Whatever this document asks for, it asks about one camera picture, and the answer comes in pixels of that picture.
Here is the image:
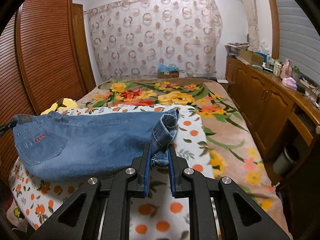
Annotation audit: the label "brown louvered wardrobe door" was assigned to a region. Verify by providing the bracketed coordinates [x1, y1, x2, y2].
[0, 0, 97, 181]

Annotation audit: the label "pink cloth on sideboard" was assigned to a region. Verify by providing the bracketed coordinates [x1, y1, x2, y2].
[282, 77, 297, 90]

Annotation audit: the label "pink bottle on sideboard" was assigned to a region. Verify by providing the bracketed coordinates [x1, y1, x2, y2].
[280, 59, 292, 80]

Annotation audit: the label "open cardboard box on sideboard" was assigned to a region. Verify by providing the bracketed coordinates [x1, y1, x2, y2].
[239, 49, 264, 66]

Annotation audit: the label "floral brown bed blanket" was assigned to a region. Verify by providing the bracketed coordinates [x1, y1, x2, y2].
[74, 78, 287, 230]

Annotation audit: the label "yellow Pikachu plush toy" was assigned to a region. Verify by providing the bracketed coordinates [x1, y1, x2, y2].
[41, 98, 78, 115]

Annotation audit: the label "orange print white sheet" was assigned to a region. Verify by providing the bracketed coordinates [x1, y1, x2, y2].
[7, 105, 214, 239]

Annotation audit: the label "long wooden sideboard cabinet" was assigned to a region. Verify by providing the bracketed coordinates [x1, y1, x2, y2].
[225, 57, 319, 184]

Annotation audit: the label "blue denim jeans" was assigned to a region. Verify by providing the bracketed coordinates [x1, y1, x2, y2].
[12, 108, 179, 182]

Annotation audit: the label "circle pattern sheer curtain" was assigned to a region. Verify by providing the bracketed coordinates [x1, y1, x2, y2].
[87, 0, 223, 80]

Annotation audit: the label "grey window roller shutter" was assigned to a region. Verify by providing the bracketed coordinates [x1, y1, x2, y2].
[276, 0, 320, 85]

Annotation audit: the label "cardboard box with blue bag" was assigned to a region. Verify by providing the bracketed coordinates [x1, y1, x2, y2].
[157, 63, 179, 79]

